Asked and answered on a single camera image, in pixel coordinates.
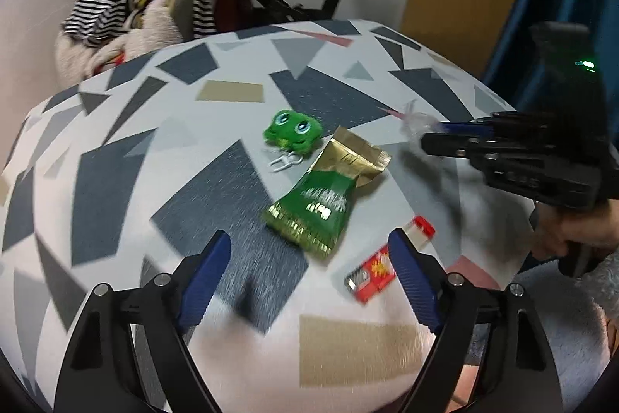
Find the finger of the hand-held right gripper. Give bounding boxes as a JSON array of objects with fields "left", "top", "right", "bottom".
[
  {"left": 420, "top": 132, "right": 490, "bottom": 161},
  {"left": 435, "top": 115, "right": 504, "bottom": 136}
]

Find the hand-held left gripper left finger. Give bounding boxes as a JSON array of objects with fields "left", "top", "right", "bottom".
[{"left": 52, "top": 229, "right": 233, "bottom": 413}]

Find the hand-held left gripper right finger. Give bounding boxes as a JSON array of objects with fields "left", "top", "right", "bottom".
[{"left": 388, "top": 228, "right": 564, "bottom": 413}]

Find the red snack wrapper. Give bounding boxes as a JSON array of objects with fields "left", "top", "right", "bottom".
[{"left": 344, "top": 217, "right": 435, "bottom": 303}]

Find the clear plastic wrapper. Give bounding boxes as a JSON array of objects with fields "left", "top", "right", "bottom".
[{"left": 399, "top": 100, "right": 439, "bottom": 139}]

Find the green and gold snack packet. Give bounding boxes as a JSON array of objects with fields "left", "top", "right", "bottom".
[{"left": 262, "top": 126, "right": 392, "bottom": 260}]

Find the person's right forearm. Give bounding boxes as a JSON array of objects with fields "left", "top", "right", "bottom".
[{"left": 511, "top": 248, "right": 619, "bottom": 413}]

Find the person's right hand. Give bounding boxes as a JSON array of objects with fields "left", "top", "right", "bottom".
[{"left": 529, "top": 199, "right": 619, "bottom": 260}]

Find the cream fluffy coat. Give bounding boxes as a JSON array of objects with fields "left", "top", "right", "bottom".
[{"left": 54, "top": 0, "right": 195, "bottom": 86}]

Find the green frog keychain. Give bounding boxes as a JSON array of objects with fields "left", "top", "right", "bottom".
[{"left": 262, "top": 110, "right": 323, "bottom": 175}]

